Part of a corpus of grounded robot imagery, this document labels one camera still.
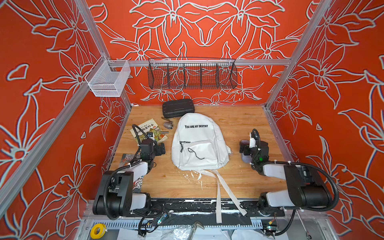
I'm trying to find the green history comic book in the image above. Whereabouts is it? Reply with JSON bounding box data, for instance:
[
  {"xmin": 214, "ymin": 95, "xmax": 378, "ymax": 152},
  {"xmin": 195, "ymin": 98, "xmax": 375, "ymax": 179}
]
[{"xmin": 130, "ymin": 119, "xmax": 168, "ymax": 144}]

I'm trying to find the white student backpack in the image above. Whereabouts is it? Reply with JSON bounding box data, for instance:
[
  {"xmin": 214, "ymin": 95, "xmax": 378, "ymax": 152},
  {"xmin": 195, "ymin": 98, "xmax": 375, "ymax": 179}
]
[{"xmin": 171, "ymin": 113, "xmax": 247, "ymax": 224}]

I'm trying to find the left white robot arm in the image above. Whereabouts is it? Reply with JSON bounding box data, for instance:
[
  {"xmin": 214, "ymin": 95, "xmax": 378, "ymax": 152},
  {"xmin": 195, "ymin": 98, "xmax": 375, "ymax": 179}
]
[{"xmin": 92, "ymin": 124, "xmax": 166, "ymax": 220}]

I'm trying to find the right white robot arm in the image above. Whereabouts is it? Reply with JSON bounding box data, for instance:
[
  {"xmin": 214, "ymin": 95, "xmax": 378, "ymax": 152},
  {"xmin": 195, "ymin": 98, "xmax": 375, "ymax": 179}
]
[{"xmin": 240, "ymin": 129, "xmax": 340, "ymax": 216}]

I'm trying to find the metal pipe elbow fitting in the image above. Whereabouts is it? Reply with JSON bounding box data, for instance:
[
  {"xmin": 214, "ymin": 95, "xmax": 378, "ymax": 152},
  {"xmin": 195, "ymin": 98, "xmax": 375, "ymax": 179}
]
[{"xmin": 164, "ymin": 122, "xmax": 174, "ymax": 130}]

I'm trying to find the purple glasses case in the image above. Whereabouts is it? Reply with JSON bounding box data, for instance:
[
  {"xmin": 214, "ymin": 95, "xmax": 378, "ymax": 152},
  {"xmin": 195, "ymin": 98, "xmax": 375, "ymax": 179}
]
[{"xmin": 241, "ymin": 153, "xmax": 253, "ymax": 164}]

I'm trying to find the black plastic case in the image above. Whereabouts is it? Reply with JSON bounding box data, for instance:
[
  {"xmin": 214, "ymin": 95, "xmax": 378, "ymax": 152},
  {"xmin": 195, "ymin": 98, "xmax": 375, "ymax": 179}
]
[{"xmin": 162, "ymin": 99, "xmax": 195, "ymax": 119}]

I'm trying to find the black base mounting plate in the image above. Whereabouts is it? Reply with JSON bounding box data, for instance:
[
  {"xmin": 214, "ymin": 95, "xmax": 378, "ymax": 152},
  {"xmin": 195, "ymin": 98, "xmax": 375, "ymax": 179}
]
[{"xmin": 125, "ymin": 197, "xmax": 286, "ymax": 218}]

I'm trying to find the small green circuit board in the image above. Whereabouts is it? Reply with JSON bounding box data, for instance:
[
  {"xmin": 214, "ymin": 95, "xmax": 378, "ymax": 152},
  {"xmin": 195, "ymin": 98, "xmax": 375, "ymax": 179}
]
[{"xmin": 263, "ymin": 224, "xmax": 278, "ymax": 238}]

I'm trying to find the yellow tape roll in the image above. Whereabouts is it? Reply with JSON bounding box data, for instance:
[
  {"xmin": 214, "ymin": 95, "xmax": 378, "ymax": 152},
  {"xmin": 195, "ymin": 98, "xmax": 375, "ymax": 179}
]
[{"xmin": 90, "ymin": 223, "xmax": 108, "ymax": 240}]

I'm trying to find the steel wrench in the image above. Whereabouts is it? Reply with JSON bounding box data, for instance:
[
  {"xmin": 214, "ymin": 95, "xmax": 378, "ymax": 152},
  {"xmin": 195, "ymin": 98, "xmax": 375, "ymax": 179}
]
[{"xmin": 297, "ymin": 211, "xmax": 313, "ymax": 240}]

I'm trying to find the black wire wall basket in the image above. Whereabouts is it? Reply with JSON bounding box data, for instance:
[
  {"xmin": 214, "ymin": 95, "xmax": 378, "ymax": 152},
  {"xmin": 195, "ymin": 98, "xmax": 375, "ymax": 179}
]
[{"xmin": 148, "ymin": 57, "xmax": 238, "ymax": 90}]

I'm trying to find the white wire mesh basket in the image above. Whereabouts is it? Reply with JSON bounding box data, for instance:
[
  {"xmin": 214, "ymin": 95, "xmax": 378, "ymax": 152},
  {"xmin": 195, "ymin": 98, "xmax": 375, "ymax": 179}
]
[{"xmin": 85, "ymin": 55, "xmax": 131, "ymax": 97}]

